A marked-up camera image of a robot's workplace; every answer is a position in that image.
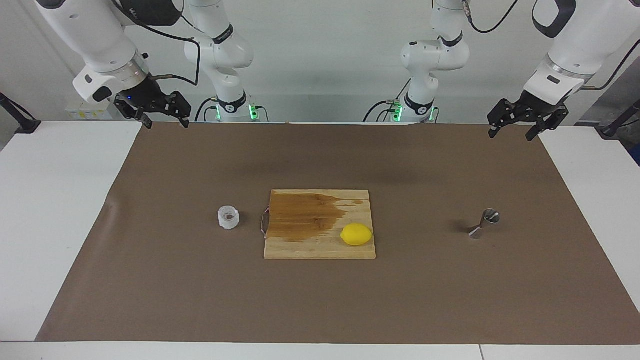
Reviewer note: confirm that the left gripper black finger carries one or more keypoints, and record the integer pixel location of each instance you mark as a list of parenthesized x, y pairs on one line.
[(500, 114), (555, 117)]

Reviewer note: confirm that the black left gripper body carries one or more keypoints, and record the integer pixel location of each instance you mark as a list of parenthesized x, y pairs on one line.
[(535, 107)]

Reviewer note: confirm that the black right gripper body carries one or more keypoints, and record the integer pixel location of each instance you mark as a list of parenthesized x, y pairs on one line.
[(145, 94)]

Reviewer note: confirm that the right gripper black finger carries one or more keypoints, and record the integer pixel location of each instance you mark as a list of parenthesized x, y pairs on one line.
[(142, 119), (182, 107)]

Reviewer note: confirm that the steel jigger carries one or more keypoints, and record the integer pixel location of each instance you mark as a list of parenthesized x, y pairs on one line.
[(491, 216)]

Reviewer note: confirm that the clear plastic cup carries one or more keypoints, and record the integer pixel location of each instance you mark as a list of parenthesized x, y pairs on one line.
[(228, 222)]

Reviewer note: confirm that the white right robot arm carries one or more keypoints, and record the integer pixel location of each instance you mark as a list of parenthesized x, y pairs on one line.
[(100, 40)]

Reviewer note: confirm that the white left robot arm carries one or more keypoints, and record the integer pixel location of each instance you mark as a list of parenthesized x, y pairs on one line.
[(580, 45)]

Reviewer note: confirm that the black clamp stand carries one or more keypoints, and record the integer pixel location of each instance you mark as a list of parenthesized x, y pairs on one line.
[(27, 125), (611, 131)]

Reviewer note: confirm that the white yellow power strip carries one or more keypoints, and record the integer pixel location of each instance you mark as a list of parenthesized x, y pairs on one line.
[(82, 114)]

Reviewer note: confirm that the blue object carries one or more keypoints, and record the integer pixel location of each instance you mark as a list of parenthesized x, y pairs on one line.
[(637, 155)]

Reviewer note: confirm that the brown table mat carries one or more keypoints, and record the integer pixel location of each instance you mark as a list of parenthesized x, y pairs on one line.
[(200, 290)]

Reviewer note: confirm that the yellow lemon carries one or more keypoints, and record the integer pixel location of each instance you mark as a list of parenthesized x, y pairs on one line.
[(356, 235)]

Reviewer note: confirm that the wooden cutting board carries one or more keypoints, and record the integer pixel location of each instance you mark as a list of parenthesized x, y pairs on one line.
[(320, 247)]

